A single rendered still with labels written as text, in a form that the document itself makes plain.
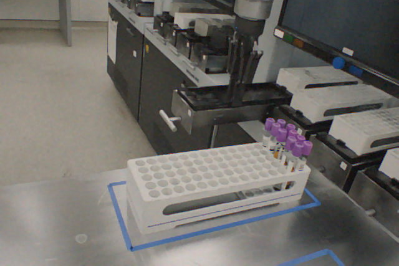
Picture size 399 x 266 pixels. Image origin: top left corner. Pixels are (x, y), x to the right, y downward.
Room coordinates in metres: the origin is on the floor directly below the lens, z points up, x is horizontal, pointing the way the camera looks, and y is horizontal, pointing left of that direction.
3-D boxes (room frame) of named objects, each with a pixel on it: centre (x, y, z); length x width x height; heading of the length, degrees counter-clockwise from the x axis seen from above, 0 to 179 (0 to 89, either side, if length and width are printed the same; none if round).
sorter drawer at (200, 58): (1.49, -0.23, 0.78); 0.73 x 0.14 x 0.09; 121
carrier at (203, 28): (1.50, 0.05, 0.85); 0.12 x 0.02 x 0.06; 31
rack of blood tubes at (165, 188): (0.47, -0.05, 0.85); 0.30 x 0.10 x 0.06; 118
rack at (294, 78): (1.11, -0.38, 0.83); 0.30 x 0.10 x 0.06; 121
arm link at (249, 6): (0.88, -0.08, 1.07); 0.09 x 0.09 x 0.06
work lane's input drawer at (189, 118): (1.01, -0.22, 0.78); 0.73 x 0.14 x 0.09; 121
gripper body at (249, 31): (0.88, -0.08, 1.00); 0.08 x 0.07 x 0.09; 31
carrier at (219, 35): (1.37, -0.03, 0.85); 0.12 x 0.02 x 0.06; 31
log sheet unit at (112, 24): (2.48, 0.74, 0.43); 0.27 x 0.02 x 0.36; 31
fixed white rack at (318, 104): (0.94, -0.40, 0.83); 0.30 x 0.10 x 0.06; 121
